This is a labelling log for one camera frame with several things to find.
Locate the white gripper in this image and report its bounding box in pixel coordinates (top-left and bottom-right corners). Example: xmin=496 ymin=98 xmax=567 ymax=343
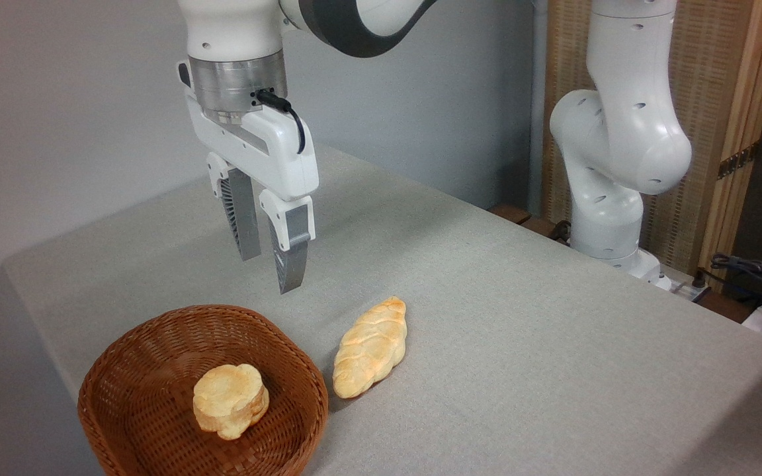
xmin=185 ymin=91 xmax=320 ymax=296

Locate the long braided bread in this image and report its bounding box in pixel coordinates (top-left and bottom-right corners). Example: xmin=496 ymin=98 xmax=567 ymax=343
xmin=333 ymin=296 xmax=408 ymax=399

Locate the round flower-shaped bread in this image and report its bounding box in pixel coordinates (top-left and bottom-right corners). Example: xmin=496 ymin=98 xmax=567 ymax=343
xmin=192 ymin=363 xmax=271 ymax=441

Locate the brown woven wicker basket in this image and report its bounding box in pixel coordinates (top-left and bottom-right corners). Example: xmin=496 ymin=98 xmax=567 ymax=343
xmin=77 ymin=304 xmax=329 ymax=476

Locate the grey tablecloth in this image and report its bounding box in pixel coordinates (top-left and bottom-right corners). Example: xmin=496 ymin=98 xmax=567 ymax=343
xmin=1 ymin=142 xmax=762 ymax=476

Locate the white power strip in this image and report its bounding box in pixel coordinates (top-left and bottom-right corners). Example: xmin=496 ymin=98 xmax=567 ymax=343
xmin=667 ymin=276 xmax=711 ymax=303

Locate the metal screen hinge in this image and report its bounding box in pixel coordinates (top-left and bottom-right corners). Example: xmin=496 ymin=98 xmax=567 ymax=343
xmin=717 ymin=141 xmax=760 ymax=180

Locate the wooden folding screen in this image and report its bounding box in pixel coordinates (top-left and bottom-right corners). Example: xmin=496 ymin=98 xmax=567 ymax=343
xmin=542 ymin=0 xmax=762 ymax=278

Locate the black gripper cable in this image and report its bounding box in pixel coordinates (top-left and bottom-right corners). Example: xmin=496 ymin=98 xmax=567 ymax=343
xmin=256 ymin=89 xmax=306 ymax=155

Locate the black cable bundle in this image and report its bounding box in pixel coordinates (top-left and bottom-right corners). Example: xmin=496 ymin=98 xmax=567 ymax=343
xmin=709 ymin=253 xmax=762 ymax=313

